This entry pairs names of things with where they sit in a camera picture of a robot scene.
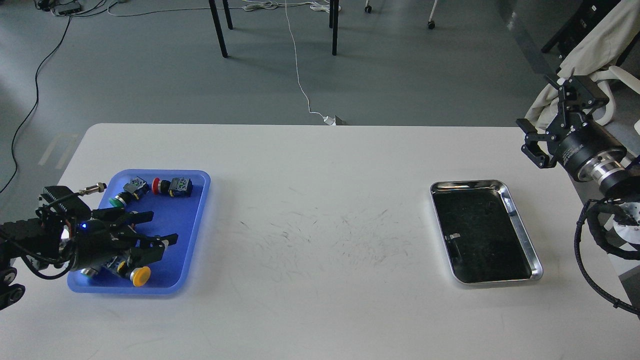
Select white chair frame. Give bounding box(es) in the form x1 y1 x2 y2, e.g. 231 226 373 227
589 65 640 126

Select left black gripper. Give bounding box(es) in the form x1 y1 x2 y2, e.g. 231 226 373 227
65 207 179 272

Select silver orange push button switch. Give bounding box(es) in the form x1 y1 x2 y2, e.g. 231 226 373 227
80 268 102 279

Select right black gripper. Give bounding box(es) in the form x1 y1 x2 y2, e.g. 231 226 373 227
516 75 627 183

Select black table leg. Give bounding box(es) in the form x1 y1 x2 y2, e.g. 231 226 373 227
329 0 339 56
208 0 229 59

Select red push button switch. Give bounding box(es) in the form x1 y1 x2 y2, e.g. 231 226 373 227
150 177 194 198

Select yellow push button switch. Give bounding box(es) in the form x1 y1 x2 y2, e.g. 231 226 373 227
112 257 152 287

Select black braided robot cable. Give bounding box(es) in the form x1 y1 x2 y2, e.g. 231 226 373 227
574 200 640 317

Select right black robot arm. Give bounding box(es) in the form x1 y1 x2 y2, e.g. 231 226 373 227
516 75 639 260

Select silver metal tray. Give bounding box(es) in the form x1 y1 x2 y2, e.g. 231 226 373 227
430 179 544 287

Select blue plastic tray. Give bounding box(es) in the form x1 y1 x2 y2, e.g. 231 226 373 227
67 169 211 296

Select black floor cable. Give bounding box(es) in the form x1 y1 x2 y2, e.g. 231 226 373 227
0 0 111 193

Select beige cloth on chair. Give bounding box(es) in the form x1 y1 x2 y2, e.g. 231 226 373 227
525 0 640 130

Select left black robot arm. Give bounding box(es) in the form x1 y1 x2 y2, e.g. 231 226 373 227
1 182 178 309

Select green push button switch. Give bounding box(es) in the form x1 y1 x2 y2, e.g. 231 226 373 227
109 177 151 208

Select white floor cable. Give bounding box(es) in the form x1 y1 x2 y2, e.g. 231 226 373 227
243 0 342 125

